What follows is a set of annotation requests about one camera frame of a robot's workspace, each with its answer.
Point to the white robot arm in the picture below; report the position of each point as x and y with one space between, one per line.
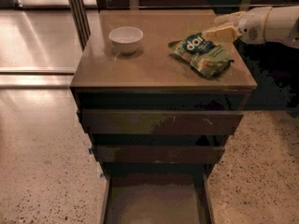
281 26

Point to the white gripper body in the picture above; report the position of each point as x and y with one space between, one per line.
251 26

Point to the open bottom drawer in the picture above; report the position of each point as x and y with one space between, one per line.
156 199

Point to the white ceramic bowl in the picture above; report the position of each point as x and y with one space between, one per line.
125 40

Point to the blue tape piece upper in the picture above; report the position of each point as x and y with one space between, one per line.
90 151

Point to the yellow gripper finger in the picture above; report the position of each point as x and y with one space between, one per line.
225 33
232 17

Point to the brown drawer cabinet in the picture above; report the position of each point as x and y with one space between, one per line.
151 79

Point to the middle drawer front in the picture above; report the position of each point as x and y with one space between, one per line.
158 154

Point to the top drawer front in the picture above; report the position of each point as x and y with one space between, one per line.
157 122

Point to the green rice chip bag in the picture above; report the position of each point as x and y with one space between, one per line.
208 59

